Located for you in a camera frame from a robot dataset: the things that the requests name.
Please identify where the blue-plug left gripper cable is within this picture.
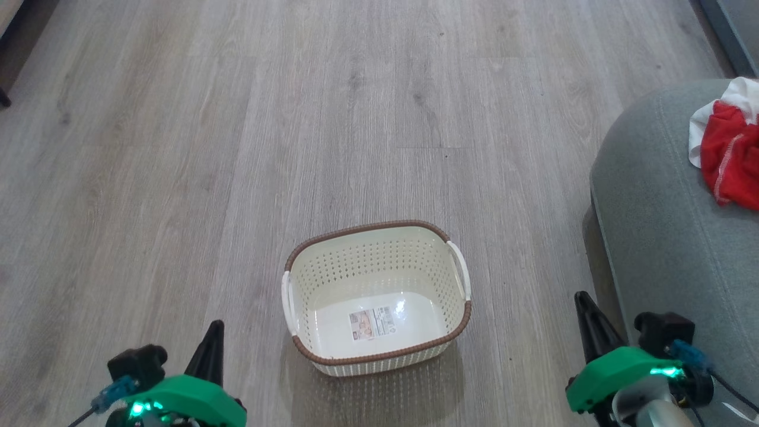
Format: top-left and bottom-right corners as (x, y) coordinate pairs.
(66, 375), (141, 427)

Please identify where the red and white garment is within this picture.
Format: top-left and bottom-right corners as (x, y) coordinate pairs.
(688, 77), (759, 212)

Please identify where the paper label sticker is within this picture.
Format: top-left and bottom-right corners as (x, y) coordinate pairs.
(349, 306), (396, 342)

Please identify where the dark grey-blue panel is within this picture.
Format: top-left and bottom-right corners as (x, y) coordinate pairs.
(697, 0), (759, 78)

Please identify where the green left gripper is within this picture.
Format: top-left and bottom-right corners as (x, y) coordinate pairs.
(122, 320), (247, 427)

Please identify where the blue-plug gripper cable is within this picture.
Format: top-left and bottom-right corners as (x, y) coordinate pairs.
(66, 375), (141, 427)
(670, 339), (759, 411)

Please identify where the grey fabric sofa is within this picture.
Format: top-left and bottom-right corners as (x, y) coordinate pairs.
(590, 79), (759, 427)

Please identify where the blue-plug right gripper cable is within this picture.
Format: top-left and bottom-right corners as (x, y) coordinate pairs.
(670, 339), (759, 411)

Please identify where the cream perforated laundry basket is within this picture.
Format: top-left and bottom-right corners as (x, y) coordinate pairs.
(281, 220), (473, 378)

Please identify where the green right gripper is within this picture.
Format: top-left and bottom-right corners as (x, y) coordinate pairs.
(565, 291), (683, 414)

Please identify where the beige TV cabinet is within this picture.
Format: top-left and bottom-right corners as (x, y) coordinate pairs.
(0, 0), (60, 109)

